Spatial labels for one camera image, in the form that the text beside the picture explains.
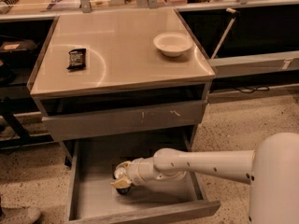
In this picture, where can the blue pepsi can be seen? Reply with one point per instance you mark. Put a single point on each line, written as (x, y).
(123, 189)

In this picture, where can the open grey middle drawer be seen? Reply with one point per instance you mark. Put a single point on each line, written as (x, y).
(92, 200)

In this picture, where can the closed grey top drawer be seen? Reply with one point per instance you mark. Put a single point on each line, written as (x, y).
(125, 120)

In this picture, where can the grey sneaker shoe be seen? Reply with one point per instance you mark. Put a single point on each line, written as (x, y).
(24, 215)

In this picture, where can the black snack bar wrapper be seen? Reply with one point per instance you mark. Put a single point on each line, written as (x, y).
(77, 59)

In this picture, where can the white ceramic bowl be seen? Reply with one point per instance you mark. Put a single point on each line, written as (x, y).
(172, 44)

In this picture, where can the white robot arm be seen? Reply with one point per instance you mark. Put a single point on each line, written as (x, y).
(271, 170)

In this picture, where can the dark bag on shelf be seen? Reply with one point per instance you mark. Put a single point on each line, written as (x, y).
(18, 49)

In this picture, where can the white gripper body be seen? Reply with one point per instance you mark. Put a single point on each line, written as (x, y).
(135, 173)

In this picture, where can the grey drawer cabinet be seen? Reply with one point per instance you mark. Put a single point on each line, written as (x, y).
(123, 67)

